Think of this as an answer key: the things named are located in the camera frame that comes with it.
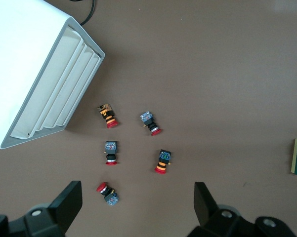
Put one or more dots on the red button orange contact block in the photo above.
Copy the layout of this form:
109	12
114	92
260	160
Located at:
108	118

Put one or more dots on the red orange-striped button dark block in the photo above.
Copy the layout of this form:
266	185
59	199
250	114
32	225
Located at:
163	160

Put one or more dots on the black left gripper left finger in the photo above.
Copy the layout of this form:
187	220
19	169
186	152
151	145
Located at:
64	209

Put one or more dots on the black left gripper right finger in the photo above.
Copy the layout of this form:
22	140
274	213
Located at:
205	209

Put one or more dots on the brown table cover mat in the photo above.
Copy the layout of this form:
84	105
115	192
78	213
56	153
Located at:
212	74

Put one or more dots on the white slotted storage bin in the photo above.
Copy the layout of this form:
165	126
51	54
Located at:
27	61

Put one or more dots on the red button with grey block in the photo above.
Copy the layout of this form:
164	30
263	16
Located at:
110	195
111	148
149	121

